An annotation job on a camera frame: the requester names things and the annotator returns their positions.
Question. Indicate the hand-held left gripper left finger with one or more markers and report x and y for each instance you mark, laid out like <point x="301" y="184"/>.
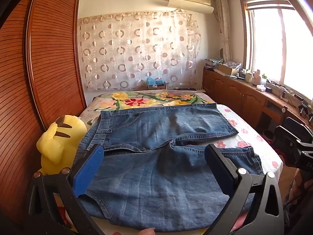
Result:
<point x="88" y="171"/>

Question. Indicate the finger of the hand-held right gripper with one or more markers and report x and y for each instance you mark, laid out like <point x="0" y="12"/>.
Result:
<point x="289" y="135"/>

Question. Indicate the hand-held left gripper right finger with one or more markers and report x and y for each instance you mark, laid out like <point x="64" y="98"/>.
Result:
<point x="218" y="171"/>

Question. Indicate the blue denim pants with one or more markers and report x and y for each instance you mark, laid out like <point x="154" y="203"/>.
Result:
<point x="159" y="176"/>

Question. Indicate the person's right forearm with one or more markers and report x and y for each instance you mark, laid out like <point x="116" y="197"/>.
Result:
<point x="297" y="191"/>

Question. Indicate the person's left hand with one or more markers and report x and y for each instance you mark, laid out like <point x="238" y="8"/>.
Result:
<point x="149" y="232"/>

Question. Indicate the black chair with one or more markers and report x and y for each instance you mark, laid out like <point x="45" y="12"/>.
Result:
<point x="285" y="151"/>

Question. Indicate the yellow plush toy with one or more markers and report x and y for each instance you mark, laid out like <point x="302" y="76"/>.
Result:
<point x="61" y="142"/>

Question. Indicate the white tissue pack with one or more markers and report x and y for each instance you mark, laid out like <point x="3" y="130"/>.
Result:
<point x="261" y="87"/>

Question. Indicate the long wooden cabinet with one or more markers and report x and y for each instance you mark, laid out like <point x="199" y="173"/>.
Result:
<point x="234" y="93"/>

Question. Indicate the white jar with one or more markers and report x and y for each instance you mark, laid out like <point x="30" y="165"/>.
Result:
<point x="249" y="78"/>

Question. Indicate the floral blanket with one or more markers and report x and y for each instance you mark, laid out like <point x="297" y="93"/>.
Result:
<point x="137" y="100"/>

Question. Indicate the cardboard box with floral cloth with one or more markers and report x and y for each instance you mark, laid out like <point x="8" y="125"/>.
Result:
<point x="228" y="68"/>

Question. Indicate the small cardboard box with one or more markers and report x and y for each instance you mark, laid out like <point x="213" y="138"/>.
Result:
<point x="159" y="86"/>

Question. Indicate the wooden louvered wardrobe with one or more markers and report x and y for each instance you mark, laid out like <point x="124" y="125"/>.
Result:
<point x="49" y="53"/>

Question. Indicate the cream patterned window curtain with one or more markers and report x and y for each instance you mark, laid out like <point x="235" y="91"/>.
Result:
<point x="223" y="29"/>

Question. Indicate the circle-patterned sheer curtain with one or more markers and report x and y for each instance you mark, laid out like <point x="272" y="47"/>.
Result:
<point x="137" y="51"/>

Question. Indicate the cream wall air conditioner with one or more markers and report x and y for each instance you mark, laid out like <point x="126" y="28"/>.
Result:
<point x="190" y="0"/>

